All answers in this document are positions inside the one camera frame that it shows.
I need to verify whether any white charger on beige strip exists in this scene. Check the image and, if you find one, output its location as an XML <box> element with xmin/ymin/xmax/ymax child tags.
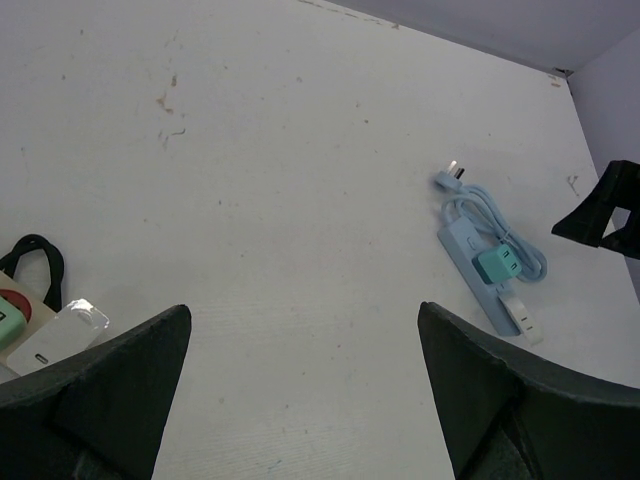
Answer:
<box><xmin>6</xmin><ymin>299</ymin><xmax>110</xmax><ymax>376</ymax></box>

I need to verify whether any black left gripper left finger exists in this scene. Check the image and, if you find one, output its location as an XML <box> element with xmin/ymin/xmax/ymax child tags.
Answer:
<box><xmin>1</xmin><ymin>305</ymin><xmax>192</xmax><ymax>479</ymax></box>

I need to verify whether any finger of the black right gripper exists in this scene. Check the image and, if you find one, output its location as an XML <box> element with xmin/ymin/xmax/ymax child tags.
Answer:
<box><xmin>551</xmin><ymin>160</ymin><xmax>639</xmax><ymax>260</ymax></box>

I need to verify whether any green plug on beige strip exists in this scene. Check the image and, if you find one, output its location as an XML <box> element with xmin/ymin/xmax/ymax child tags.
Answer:
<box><xmin>0</xmin><ymin>297</ymin><xmax>27</xmax><ymax>351</ymax></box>

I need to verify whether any white plug adapter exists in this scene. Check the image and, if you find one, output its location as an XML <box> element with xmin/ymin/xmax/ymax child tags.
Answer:
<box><xmin>498</xmin><ymin>292</ymin><xmax>543</xmax><ymax>345</ymax></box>

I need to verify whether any black power strip cable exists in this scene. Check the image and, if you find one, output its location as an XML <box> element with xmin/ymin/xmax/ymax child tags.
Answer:
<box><xmin>0</xmin><ymin>233</ymin><xmax>66</xmax><ymax>309</ymax></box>

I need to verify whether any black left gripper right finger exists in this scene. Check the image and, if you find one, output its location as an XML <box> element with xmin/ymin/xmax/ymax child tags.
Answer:
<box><xmin>418</xmin><ymin>302</ymin><xmax>639</xmax><ymax>479</ymax></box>

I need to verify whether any teal usb charger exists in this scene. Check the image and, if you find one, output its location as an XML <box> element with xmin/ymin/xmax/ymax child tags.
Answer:
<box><xmin>473</xmin><ymin>243</ymin><xmax>522</xmax><ymax>285</ymax></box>

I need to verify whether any beige power strip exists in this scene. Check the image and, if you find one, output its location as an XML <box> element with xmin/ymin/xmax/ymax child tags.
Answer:
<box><xmin>1</xmin><ymin>273</ymin><xmax>57</xmax><ymax>377</ymax></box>

